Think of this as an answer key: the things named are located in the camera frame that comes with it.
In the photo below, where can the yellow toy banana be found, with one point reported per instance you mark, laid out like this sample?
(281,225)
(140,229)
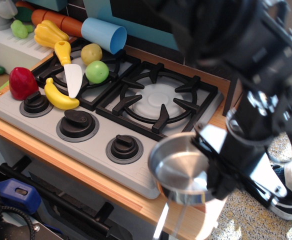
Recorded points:
(58,99)

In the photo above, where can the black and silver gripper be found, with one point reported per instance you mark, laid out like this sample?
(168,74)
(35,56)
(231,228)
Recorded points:
(240,163)

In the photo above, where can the black right stove knob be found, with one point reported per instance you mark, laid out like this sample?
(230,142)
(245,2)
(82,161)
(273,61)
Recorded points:
(124,149)

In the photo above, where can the orange toy carrot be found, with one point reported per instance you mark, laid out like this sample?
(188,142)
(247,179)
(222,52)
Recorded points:
(65,23)

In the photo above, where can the yellow toy potato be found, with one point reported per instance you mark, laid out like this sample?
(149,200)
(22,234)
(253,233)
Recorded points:
(90,53)

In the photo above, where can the grey toy faucet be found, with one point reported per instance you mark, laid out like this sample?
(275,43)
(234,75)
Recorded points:
(8,11)

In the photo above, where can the black stove knob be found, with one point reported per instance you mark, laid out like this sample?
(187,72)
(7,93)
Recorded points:
(77,126)
(35,105)
(124,149)

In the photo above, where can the yellow toy bell pepper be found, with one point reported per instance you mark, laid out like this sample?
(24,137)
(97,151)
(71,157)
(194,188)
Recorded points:
(47,34)

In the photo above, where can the black and white sneaker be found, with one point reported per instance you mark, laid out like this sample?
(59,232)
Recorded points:
(283,208)

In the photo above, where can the white toy sink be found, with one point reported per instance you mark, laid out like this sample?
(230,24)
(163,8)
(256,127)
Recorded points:
(20,52)

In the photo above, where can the black oven door handle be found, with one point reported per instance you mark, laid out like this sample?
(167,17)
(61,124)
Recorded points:
(78,214)

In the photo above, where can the black left stove knob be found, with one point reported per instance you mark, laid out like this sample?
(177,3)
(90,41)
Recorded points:
(35,105)

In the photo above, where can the black right burner grate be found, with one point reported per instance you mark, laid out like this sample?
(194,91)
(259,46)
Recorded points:
(157,102)

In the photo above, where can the blue clamp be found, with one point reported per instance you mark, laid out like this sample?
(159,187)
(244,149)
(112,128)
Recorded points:
(17,194)

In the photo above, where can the black burner grate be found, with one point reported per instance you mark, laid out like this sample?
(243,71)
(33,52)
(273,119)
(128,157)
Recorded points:
(90,95)
(157,102)

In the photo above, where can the teal toy microwave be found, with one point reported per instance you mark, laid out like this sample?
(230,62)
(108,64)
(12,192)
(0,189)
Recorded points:
(144,27)

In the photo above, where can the green toy apple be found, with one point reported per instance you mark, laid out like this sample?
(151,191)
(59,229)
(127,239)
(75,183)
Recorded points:
(97,72)

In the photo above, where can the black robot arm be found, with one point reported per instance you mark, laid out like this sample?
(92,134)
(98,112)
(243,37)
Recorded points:
(249,38)

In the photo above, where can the red toy pepper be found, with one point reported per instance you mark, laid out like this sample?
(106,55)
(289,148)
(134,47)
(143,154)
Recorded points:
(22,83)

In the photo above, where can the black middle stove knob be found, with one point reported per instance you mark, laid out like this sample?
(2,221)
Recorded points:
(77,126)

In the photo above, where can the black left burner grate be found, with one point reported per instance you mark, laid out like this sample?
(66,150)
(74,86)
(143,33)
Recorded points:
(90,95)

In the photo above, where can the small stainless steel pot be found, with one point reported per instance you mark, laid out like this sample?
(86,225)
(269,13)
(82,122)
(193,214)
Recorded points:
(179,169)

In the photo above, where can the dark green toy vegetable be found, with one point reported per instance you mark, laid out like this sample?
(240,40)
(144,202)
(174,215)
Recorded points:
(24,14)

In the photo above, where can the green toy broccoli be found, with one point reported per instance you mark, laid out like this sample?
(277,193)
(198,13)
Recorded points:
(20,30)

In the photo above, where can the light blue plastic cup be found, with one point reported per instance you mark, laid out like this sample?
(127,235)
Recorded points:
(110,37)

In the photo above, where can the grey toy stove top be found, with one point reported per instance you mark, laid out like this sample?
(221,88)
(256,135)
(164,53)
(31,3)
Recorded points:
(135,176)

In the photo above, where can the toy knife yellow handle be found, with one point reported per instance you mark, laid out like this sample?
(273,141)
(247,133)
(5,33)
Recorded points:
(73,72)

